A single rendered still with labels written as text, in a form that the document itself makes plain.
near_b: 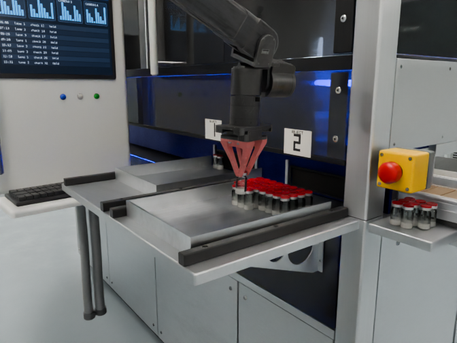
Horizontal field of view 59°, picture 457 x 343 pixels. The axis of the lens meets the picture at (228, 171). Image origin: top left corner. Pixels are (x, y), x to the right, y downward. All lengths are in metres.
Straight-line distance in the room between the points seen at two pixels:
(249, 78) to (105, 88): 0.91
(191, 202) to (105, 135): 0.71
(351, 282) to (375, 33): 0.51
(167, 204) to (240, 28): 0.42
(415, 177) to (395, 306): 0.40
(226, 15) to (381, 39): 0.30
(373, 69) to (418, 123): 0.20
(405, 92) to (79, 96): 1.07
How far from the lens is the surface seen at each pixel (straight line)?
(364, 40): 0.84
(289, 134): 0.97
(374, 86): 0.83
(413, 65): 0.93
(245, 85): 0.74
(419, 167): 0.80
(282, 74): 0.79
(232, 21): 0.69
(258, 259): 0.68
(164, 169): 1.28
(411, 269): 1.10
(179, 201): 0.93
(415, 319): 1.20
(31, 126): 1.49
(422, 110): 0.98
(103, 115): 1.57
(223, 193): 0.99
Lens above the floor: 1.15
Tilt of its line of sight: 12 degrees down
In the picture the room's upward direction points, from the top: straight up
